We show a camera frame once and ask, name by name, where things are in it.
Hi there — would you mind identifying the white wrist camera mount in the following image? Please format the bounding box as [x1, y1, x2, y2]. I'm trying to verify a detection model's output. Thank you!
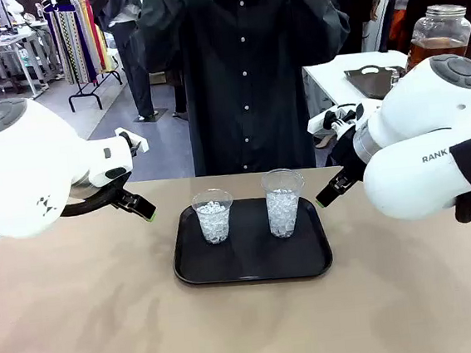
[114, 125, 150, 156]
[305, 102, 368, 140]

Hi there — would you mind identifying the white side table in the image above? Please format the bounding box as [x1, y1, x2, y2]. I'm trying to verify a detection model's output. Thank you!
[301, 47, 418, 138]

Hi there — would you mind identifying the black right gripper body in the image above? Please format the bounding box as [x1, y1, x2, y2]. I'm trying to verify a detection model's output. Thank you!
[329, 127, 371, 184]

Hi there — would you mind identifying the person's left forearm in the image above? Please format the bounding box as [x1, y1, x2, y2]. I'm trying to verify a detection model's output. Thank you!
[284, 0, 354, 60]

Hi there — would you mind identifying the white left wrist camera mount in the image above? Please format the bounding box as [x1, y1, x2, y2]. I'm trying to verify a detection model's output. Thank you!
[114, 125, 150, 156]

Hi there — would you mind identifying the short clear iced cup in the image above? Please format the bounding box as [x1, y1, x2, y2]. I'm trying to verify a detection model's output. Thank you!
[189, 188, 238, 247]

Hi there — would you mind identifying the person in dark shirt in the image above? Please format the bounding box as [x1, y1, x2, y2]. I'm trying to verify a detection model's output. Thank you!
[126, 0, 365, 184]

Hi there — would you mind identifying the mannequin in dark trousers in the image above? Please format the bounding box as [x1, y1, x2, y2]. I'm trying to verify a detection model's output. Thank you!
[88, 0, 169, 129]

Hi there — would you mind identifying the glass tea dispenser jar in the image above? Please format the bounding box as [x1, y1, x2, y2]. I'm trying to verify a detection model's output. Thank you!
[400, 1, 471, 82]

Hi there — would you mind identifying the white background work table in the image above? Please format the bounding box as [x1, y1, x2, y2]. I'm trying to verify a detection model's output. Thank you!
[0, 27, 52, 105]

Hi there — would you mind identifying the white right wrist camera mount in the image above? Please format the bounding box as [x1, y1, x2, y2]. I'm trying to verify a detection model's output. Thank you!
[305, 102, 368, 140]

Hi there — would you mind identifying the colourful fabric clothes rack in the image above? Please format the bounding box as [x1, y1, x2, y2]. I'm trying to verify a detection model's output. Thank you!
[42, 0, 126, 115]

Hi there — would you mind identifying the black tray with handle cutout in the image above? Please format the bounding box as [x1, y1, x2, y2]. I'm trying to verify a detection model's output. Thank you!
[342, 63, 410, 104]

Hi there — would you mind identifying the orange cloth piece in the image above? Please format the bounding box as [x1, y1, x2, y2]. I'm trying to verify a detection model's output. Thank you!
[385, 7, 410, 44]

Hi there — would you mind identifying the tall clear iced cup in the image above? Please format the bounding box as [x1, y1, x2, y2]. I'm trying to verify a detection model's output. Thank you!
[259, 166, 311, 241]

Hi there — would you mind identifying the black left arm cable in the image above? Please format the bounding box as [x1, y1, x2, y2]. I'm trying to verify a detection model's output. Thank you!
[0, 127, 138, 225]

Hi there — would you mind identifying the person's right forearm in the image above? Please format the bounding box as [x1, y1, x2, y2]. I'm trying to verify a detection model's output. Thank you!
[129, 0, 205, 75]

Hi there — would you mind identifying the black plastic serving tray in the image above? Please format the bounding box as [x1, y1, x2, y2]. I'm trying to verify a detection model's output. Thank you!
[168, 190, 336, 292]

